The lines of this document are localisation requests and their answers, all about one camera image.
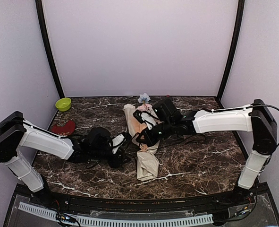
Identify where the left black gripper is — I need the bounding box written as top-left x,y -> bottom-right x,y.
90,140 -> 131,168

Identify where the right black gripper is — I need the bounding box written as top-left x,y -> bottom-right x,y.
136,119 -> 175,147

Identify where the pink fake flower stem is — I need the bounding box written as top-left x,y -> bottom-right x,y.
137,104 -> 152,112

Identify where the blue fake flower bunch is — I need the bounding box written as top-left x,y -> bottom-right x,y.
138,93 -> 151,104

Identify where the white fake flower stem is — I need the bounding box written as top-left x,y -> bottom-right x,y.
123,104 -> 136,110

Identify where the peach wrapping paper sheet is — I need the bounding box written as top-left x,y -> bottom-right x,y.
123,107 -> 159,181

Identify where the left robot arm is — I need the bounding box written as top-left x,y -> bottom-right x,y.
0,111 -> 131,206

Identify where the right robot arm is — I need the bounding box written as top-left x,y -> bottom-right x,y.
133,98 -> 279,205

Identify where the green plastic bowl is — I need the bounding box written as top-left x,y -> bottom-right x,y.
55,97 -> 72,112

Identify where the small circuit board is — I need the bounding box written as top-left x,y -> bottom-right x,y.
55,212 -> 76,223

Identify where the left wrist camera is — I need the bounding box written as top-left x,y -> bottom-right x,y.
110,132 -> 131,154

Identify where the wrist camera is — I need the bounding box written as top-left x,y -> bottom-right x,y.
110,132 -> 131,154
133,110 -> 159,130

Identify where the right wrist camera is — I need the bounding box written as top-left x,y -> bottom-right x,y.
133,110 -> 159,130

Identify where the white slotted cable duct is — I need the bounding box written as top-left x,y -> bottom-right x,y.
18,202 -> 213,227

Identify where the right black frame post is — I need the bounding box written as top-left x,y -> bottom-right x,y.
216,0 -> 245,102

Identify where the black frame post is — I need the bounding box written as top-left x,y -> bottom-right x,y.
35,0 -> 65,98
216,0 -> 245,102

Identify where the left black frame post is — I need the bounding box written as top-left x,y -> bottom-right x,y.
35,0 -> 65,98

